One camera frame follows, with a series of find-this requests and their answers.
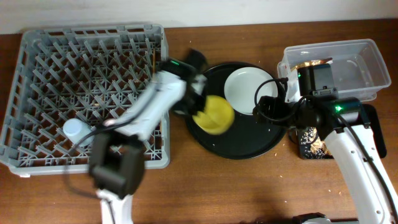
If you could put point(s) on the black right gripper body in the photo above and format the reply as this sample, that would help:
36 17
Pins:
284 113

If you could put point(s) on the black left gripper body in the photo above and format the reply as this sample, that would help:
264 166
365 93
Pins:
195 104

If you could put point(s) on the yellow bowl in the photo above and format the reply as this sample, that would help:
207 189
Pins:
217 117

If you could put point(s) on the grey round plate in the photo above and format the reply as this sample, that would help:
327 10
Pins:
241 85

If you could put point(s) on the brown gold coffee sachet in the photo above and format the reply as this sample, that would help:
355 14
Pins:
312 63

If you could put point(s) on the light blue plastic cup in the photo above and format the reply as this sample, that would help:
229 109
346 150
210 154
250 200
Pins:
75 129

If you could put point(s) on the wooden chopstick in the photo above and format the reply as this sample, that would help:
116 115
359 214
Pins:
153 62

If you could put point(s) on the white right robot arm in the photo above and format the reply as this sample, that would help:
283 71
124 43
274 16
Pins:
345 128

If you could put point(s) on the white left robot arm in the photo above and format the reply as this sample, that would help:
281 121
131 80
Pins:
141 119

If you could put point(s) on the grey dishwasher rack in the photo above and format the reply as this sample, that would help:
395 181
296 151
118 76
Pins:
88 73

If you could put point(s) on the round black tray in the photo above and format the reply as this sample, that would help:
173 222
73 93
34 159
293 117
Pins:
246 138

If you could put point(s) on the clear plastic bin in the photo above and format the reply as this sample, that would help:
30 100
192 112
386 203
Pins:
357 66

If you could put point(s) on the black rectangular bin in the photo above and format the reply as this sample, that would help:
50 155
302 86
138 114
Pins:
376 128

